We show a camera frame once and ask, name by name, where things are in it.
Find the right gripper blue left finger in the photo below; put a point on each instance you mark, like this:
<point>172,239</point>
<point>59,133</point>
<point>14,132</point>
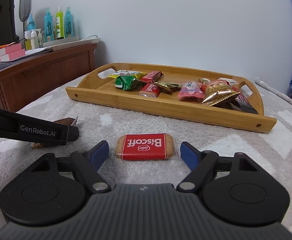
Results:
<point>86,165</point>

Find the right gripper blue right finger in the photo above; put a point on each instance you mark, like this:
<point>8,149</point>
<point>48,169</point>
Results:
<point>201,165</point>

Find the brown chocolate cone snack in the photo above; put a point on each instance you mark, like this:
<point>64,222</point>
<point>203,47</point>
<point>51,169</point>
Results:
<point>65,130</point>

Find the red Biscoff biscuit packet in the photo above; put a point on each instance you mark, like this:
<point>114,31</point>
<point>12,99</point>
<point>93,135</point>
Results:
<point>159,146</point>

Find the red black snack bar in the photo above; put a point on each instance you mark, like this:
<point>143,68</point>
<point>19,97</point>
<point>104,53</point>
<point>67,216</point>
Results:
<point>240,103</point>

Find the pink pastry packet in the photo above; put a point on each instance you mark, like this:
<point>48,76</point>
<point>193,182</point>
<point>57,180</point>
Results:
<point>191,91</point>

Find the red gold peanut bag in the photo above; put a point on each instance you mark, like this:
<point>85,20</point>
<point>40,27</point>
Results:
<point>218,91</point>

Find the gold foil snack packet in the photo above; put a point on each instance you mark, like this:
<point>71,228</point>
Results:
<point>168,87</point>

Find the clear white candy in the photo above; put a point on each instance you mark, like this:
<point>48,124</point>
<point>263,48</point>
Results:
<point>230,82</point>

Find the green foil snack packet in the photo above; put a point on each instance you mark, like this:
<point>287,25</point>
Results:
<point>127,83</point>

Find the long red wafer bar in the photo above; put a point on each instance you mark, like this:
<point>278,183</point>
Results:
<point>152,76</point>

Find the yellow biscuit packet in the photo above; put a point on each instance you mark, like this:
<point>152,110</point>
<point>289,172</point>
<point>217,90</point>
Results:
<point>133,73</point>

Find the clear bag nougat snack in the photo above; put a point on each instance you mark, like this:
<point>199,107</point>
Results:
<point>203,80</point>

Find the brown wooden cabinet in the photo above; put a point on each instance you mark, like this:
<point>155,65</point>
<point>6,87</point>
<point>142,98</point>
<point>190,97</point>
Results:
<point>27,81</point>

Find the pink paper stack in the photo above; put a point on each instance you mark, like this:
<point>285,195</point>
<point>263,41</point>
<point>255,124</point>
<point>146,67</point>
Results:
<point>11,52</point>

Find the bamboo serving tray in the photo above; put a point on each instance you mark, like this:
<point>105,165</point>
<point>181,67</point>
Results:
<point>94,89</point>

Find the small white bottles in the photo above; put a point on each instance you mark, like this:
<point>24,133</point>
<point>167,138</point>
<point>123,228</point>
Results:
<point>33,39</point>

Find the small teal bottle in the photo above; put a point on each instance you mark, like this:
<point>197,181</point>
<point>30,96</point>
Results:
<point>31,23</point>

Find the teal spray bottle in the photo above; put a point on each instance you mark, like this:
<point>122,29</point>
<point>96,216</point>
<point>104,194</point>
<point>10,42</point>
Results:
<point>48,26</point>
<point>68,24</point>

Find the green spray bottle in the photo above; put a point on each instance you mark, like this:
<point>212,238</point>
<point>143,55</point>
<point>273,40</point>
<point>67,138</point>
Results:
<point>59,24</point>

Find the round mesh fan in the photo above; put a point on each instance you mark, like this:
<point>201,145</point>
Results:
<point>25,7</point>

